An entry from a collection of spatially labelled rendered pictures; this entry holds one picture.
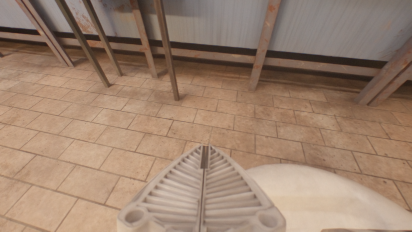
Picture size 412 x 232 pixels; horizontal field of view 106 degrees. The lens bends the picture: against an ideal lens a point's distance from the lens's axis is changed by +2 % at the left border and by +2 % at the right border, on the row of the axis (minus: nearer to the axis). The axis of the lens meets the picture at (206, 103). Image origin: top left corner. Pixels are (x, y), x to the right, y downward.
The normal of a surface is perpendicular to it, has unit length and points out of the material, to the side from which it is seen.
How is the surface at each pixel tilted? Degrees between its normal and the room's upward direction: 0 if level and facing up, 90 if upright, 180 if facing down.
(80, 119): 0
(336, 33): 90
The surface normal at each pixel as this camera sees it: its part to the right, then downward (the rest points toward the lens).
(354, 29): -0.22, 0.69
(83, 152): 0.00, -0.71
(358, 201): -0.86, 0.09
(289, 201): -0.03, 0.41
